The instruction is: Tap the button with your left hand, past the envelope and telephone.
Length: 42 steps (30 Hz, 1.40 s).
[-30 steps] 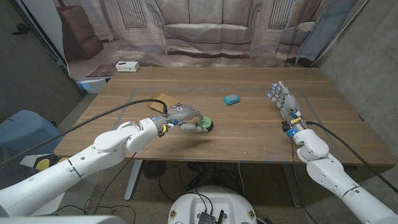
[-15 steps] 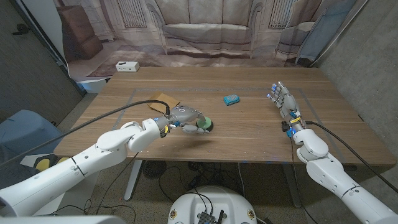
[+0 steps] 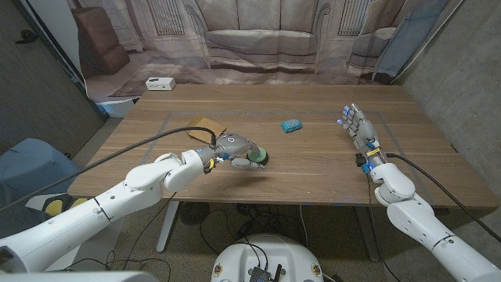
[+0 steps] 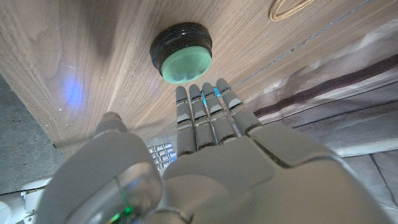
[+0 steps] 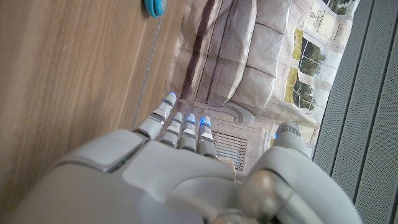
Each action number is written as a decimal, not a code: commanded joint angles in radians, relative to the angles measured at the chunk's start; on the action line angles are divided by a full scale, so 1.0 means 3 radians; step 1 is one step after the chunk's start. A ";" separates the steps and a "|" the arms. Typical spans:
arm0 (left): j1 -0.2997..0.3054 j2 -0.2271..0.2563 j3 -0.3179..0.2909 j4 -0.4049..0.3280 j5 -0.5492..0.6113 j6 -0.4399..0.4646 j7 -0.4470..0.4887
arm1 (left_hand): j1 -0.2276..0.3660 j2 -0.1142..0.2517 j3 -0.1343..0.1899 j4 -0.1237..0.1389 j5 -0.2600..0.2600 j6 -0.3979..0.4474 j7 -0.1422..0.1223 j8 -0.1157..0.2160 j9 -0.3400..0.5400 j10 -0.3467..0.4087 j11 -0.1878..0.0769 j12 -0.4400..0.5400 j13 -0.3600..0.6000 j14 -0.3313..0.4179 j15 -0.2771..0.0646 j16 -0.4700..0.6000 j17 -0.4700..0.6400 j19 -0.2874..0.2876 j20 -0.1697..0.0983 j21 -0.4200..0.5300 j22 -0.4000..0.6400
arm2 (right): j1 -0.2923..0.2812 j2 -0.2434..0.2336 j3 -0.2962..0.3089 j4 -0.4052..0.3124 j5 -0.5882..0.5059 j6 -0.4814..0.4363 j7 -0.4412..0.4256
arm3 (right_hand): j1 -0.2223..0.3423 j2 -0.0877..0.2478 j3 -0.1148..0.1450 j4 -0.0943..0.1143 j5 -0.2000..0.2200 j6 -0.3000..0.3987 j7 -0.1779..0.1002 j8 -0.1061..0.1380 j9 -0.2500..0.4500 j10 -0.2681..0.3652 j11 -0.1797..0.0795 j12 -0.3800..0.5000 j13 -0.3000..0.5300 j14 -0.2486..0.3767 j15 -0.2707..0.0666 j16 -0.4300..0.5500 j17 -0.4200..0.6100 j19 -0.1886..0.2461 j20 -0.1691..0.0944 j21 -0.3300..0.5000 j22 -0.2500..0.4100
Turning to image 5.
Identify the printed living room backdrop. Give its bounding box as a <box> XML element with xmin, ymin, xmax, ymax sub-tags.
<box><xmin>166</xmin><ymin>0</ymin><xmax>361</xmax><ymax>186</ymax></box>

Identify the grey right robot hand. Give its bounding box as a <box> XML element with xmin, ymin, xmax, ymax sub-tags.
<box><xmin>9</xmin><ymin>91</ymin><xmax>363</xmax><ymax>224</ymax></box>

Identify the blue toy telephone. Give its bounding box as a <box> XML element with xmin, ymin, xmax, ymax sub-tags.
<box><xmin>143</xmin><ymin>0</ymin><xmax>169</xmax><ymax>18</ymax></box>

